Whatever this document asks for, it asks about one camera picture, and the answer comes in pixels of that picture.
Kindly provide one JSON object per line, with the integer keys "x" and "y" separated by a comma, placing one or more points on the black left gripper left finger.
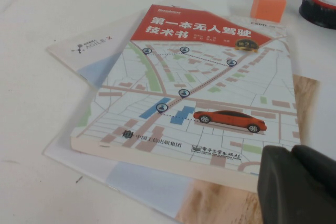
{"x": 294, "y": 195}

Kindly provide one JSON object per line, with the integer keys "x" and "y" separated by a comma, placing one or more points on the white wood-print brochure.
{"x": 147, "y": 190}

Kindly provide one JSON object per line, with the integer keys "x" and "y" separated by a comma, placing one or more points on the black mesh pen holder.
{"x": 319, "y": 11}

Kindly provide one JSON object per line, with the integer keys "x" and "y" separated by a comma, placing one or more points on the red book with map cover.
{"x": 199, "y": 82}

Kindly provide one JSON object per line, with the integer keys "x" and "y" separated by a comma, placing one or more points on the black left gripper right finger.
{"x": 317, "y": 163}

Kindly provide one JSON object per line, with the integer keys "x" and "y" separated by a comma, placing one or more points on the orange cube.
{"x": 266, "y": 6}

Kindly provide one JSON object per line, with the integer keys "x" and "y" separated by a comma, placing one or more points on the white AgileX brochure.
{"x": 92, "y": 51}

